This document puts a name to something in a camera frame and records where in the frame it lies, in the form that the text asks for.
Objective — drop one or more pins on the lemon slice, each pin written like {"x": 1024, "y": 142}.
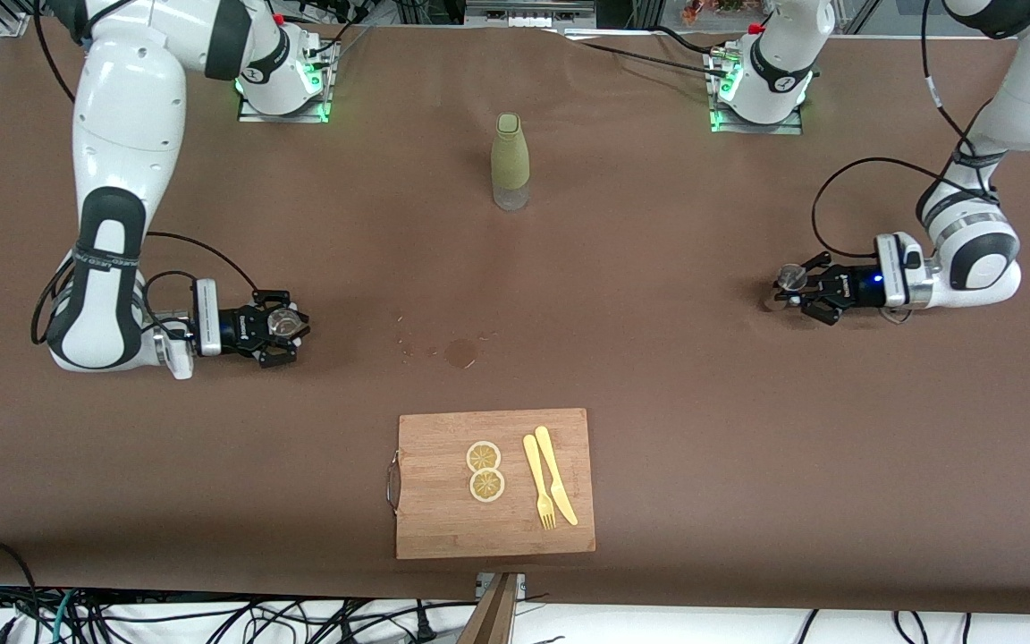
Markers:
{"x": 486, "y": 486}
{"x": 484, "y": 456}

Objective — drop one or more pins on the glass bottle with green sleeve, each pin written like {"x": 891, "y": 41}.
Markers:
{"x": 510, "y": 152}

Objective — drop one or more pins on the yellow plastic knife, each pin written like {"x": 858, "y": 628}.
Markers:
{"x": 553, "y": 470}

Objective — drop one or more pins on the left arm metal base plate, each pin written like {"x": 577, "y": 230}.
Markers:
{"x": 725, "y": 125}

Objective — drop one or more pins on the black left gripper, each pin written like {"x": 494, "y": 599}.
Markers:
{"x": 851, "y": 288}

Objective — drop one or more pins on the steel double jigger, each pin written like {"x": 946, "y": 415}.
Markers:
{"x": 791, "y": 278}

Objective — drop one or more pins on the liquid puddle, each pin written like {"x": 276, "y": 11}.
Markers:
{"x": 460, "y": 353}

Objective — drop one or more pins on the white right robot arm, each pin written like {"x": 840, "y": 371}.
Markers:
{"x": 126, "y": 134}

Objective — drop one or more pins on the wooden cutting board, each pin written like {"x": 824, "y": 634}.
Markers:
{"x": 443, "y": 510}

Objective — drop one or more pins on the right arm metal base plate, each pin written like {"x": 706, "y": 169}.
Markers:
{"x": 318, "y": 107}

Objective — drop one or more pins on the yellow plastic fork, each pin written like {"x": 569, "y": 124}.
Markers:
{"x": 536, "y": 474}

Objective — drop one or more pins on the small clear glass cup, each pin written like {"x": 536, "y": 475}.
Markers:
{"x": 282, "y": 322}

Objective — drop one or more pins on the slanted stand post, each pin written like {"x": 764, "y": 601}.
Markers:
{"x": 493, "y": 617}

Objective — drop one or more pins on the brown table mat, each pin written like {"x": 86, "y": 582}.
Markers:
{"x": 747, "y": 447}

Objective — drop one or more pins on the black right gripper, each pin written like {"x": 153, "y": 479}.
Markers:
{"x": 236, "y": 327}

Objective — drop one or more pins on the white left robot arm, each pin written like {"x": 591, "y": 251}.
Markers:
{"x": 980, "y": 259}

